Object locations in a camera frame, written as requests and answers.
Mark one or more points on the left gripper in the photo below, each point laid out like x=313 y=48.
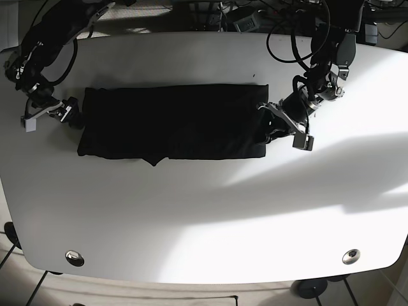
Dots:
x=276 y=123

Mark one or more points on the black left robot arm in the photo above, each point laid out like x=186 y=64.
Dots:
x=323 y=43

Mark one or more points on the grey multi-socket box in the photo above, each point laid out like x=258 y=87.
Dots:
x=246 y=19

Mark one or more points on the left black table leg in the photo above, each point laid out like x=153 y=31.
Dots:
x=36 y=289

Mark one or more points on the black round stand base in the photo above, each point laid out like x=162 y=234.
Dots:
x=311 y=288

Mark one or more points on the silver table grommet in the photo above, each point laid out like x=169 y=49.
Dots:
x=74 y=258
x=351 y=257

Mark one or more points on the black T-shirt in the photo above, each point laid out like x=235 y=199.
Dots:
x=186 y=122

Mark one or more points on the left silver table grommet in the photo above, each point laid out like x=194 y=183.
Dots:
x=74 y=258

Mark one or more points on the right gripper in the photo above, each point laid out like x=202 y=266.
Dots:
x=65 y=111

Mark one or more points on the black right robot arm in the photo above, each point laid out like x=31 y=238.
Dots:
x=40 y=48

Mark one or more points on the right silver table grommet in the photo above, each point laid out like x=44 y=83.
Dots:
x=351 y=257

